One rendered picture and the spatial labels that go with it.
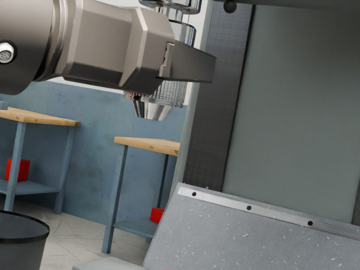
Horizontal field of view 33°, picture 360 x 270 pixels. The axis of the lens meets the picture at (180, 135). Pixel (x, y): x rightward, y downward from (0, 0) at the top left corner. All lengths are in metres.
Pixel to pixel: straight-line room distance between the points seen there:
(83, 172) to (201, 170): 4.91
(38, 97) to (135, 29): 5.72
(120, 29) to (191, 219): 0.48
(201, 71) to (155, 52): 0.07
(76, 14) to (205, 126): 0.49
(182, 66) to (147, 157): 4.92
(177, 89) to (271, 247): 0.39
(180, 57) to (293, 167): 0.40
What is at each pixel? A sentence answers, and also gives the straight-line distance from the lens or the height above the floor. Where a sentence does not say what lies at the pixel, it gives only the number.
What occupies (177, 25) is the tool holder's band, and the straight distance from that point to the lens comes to 0.45.
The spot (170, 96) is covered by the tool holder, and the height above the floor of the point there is 1.21.
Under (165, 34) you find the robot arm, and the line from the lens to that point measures 0.40.
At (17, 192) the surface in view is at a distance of 5.36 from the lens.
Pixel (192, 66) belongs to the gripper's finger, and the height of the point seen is 1.24.
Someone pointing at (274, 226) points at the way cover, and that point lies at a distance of 0.80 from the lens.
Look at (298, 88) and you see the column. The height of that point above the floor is 1.26.
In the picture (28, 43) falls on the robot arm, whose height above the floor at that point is 1.23.
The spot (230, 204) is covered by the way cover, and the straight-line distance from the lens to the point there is 0.83.
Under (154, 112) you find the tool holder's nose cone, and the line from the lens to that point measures 0.45.
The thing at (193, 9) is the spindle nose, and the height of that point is 1.28.
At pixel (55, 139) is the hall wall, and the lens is 5.95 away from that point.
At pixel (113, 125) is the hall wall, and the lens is 5.56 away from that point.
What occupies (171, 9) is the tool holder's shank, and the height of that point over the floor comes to 1.28.
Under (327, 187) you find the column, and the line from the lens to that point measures 0.80.
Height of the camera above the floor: 1.21
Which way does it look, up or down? 3 degrees down
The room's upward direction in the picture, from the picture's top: 10 degrees clockwise
